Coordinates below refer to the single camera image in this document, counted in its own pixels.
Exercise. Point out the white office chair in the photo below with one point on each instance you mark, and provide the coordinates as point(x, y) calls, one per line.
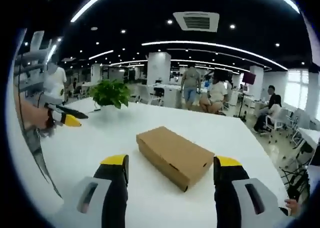
point(277, 119)

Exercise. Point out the ceiling air conditioner vent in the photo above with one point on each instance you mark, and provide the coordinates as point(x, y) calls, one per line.
point(196, 21)

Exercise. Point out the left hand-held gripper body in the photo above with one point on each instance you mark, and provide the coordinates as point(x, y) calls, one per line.
point(50, 100)

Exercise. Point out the white office desk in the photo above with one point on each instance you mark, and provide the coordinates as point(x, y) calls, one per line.
point(310, 136)

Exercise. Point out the white square pillar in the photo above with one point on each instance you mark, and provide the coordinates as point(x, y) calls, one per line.
point(159, 68)

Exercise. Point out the person's right hand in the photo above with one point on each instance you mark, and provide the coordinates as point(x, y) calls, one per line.
point(292, 207)

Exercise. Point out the green potted plant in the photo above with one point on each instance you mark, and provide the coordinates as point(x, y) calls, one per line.
point(110, 94)

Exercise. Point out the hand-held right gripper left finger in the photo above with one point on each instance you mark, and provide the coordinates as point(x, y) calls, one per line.
point(110, 183)

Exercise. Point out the magenta screen on stand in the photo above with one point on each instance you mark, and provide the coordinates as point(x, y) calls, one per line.
point(248, 78)

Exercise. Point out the black chair base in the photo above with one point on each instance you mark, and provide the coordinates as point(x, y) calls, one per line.
point(296, 179)

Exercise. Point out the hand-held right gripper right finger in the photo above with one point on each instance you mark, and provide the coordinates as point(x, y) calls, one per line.
point(226, 185)

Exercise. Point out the brown cardboard shoe box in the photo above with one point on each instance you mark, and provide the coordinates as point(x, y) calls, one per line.
point(175, 155)

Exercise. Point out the grey metal shelf rack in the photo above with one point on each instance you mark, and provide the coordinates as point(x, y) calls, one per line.
point(32, 60)

